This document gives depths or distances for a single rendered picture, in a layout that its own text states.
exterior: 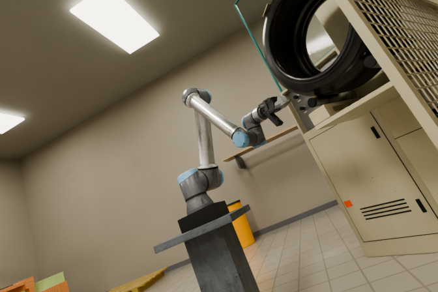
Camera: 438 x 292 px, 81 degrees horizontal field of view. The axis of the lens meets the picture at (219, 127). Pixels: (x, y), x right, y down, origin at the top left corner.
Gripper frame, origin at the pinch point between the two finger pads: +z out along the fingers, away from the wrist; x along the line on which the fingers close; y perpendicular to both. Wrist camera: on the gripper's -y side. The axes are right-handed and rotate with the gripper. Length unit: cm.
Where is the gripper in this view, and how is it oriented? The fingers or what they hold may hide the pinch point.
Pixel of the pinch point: (289, 102)
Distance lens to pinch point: 140.6
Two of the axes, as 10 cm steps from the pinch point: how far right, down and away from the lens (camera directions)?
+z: 5.1, -3.4, -7.9
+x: 8.0, -1.6, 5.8
